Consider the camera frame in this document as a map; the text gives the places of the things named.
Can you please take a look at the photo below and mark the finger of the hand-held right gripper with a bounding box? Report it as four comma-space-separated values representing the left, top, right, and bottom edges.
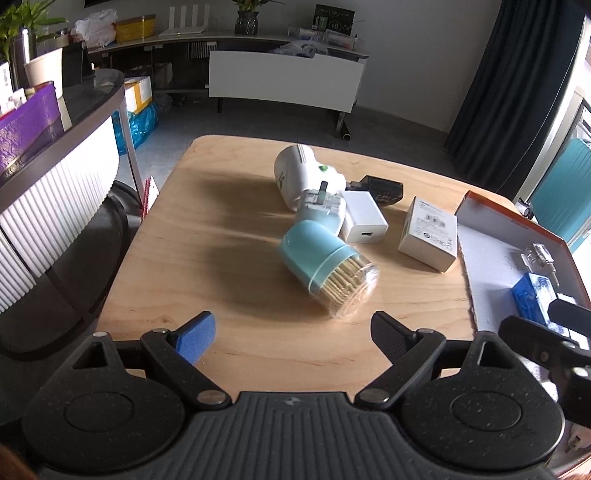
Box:
549, 299, 591, 335
498, 315, 578, 370

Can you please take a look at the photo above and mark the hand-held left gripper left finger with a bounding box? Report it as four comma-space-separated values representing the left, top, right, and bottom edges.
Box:
69, 311, 232, 411

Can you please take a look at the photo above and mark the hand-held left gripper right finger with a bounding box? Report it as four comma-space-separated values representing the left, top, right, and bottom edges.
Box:
355, 311, 522, 411

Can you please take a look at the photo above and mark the blue tissue pack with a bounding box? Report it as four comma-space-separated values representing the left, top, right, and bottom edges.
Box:
512, 272, 566, 333

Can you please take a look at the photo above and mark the clear plastic plug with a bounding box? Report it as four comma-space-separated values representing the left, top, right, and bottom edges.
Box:
522, 242, 560, 283

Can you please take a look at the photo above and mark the orange cardboard box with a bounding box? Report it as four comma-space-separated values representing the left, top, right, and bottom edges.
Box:
455, 191, 591, 352

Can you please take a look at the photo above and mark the teal toothpick jar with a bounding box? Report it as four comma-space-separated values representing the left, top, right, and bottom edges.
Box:
278, 220, 380, 319

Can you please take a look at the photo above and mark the small white carton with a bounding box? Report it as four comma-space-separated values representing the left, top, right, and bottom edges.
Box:
398, 196, 459, 273

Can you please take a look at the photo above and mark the white USB charger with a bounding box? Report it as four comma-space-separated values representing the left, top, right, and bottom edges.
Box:
339, 191, 389, 244

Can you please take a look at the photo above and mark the black power adapter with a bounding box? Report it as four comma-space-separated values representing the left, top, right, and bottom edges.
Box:
346, 175, 404, 206

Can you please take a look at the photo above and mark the white plug-in device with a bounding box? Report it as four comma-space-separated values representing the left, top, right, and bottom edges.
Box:
273, 144, 347, 236

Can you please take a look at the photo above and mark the teal suitcase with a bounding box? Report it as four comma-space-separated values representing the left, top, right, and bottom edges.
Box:
531, 136, 591, 252

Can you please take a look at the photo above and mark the red and white striped item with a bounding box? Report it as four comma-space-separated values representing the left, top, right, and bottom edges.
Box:
143, 176, 160, 215

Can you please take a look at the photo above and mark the curved ribbed counter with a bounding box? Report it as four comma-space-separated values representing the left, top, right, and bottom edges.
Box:
0, 69, 144, 361

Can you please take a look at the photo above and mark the blue plastic bag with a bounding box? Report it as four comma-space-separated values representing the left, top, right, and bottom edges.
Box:
113, 102, 160, 155

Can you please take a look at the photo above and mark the dark curtain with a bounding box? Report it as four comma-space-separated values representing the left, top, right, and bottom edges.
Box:
444, 0, 580, 204

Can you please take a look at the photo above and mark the cardboard carton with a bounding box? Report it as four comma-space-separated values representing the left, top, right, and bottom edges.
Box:
124, 76, 153, 114

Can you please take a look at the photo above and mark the purple box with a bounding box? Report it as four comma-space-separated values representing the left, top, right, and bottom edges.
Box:
0, 82, 65, 171

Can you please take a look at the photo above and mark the low TV stand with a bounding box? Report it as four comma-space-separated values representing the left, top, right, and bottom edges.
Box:
88, 34, 370, 134

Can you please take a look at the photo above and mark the crumpled cloth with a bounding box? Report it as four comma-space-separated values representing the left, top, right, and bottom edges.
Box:
272, 39, 333, 58

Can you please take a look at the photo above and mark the row of small packages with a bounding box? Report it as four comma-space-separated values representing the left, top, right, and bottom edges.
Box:
288, 25, 365, 49

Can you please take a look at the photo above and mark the white paper cup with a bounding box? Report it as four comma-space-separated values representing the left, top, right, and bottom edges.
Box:
24, 47, 64, 97

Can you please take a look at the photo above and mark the white router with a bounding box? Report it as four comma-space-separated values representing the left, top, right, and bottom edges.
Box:
159, 4, 206, 38

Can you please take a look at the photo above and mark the yellow box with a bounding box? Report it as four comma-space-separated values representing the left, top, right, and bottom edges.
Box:
115, 15, 157, 44

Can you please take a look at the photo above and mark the potted plant in dark vase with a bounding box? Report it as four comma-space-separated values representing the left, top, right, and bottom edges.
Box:
230, 0, 273, 35

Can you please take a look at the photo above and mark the green and black box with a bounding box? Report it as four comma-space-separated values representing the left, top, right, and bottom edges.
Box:
314, 4, 355, 35

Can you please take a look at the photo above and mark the white plastic bag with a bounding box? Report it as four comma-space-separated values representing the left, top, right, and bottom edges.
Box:
74, 9, 118, 47

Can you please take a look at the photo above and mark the metal thermos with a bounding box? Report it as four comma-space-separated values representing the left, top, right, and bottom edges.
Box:
14, 28, 38, 88

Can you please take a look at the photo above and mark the leafy green plant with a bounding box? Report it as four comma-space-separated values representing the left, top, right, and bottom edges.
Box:
0, 0, 68, 65

